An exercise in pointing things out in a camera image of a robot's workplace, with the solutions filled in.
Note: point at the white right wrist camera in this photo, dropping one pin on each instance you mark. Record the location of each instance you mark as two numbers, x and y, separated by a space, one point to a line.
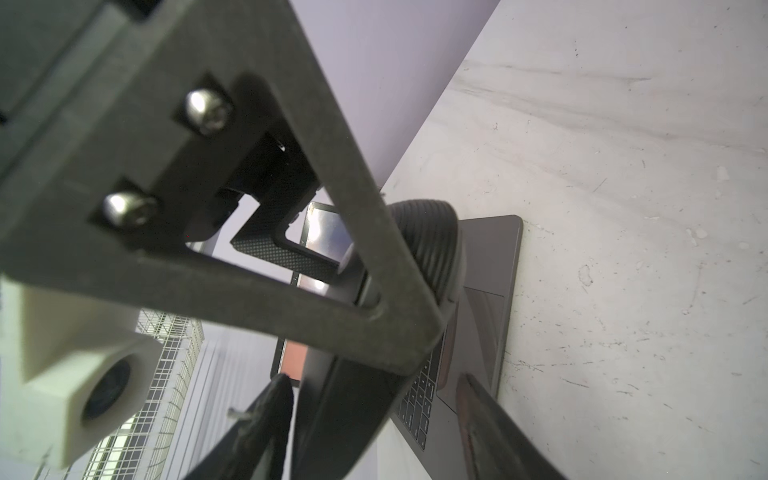
73 370

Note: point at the white wire wall basket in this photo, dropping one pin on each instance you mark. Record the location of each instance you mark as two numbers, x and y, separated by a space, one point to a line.
139 447

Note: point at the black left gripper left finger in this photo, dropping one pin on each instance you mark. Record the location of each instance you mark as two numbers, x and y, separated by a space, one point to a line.
255 447

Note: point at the grey laptop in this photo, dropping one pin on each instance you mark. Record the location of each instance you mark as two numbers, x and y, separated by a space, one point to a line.
425 409

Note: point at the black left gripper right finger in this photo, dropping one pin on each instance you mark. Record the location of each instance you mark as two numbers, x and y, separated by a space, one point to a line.
494 446

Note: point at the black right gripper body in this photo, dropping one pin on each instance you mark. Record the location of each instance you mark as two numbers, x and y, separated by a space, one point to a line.
120 120

